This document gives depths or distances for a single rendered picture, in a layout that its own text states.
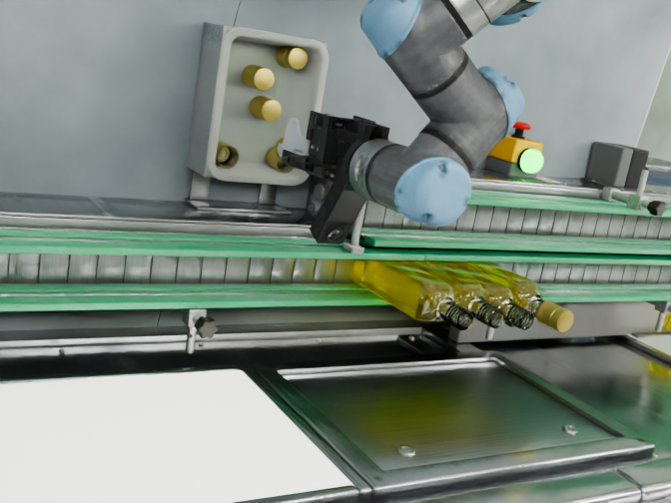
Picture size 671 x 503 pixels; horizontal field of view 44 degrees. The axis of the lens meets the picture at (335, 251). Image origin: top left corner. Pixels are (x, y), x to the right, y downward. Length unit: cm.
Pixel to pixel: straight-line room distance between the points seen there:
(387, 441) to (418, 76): 45
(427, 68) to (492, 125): 11
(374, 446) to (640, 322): 97
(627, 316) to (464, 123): 98
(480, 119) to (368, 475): 41
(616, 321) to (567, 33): 60
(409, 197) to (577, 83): 90
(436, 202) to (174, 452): 40
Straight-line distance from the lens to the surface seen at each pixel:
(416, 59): 89
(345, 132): 105
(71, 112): 126
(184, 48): 129
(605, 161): 178
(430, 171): 89
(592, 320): 177
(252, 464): 95
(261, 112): 128
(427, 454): 105
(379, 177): 94
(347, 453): 99
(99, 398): 106
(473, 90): 93
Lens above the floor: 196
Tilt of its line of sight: 55 degrees down
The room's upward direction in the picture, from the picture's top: 120 degrees clockwise
